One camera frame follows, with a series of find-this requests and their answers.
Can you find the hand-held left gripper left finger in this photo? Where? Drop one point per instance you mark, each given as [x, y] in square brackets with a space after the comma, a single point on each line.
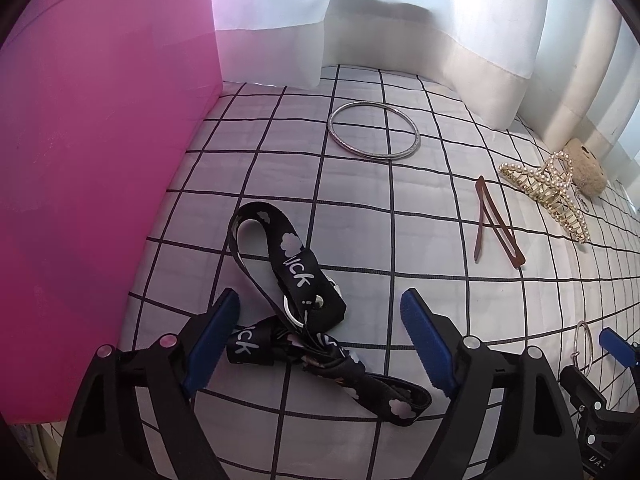
[212, 342]

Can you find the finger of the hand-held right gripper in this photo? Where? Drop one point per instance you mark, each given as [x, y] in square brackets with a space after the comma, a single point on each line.
[582, 387]
[620, 347]

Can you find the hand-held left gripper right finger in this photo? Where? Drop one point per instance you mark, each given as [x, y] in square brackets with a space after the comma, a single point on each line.
[430, 347]

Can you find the gold pearl claw clip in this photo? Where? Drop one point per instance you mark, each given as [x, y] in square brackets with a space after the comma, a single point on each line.
[537, 185]

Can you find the pink plastic basin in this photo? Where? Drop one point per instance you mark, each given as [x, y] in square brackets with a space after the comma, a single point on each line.
[100, 160]

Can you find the silver bangle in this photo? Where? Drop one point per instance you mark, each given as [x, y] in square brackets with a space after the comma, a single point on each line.
[331, 127]

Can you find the brown snap hair clip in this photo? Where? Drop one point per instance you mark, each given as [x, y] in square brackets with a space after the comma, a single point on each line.
[505, 240]
[479, 230]

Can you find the white checked cloth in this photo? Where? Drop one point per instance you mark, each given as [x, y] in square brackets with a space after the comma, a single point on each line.
[350, 210]

